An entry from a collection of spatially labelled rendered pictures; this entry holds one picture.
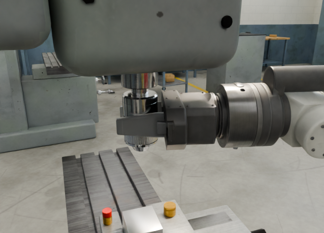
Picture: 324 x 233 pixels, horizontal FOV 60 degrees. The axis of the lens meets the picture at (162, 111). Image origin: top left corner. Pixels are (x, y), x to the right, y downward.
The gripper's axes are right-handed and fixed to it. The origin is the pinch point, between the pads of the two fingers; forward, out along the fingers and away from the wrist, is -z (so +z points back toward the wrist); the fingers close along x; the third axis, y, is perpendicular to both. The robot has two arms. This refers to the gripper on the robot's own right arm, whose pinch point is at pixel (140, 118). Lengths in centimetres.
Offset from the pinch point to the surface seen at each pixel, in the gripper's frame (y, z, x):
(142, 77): -6.2, 0.5, 2.3
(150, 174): 123, 1, -191
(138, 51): -10.1, 0.4, 10.4
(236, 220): 24.8, 17.4, -8.3
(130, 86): -5.0, -1.0, 2.1
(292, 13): -22, 437, -820
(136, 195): 32.9, -2.9, -29.6
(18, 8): -13.7, -7.6, 15.1
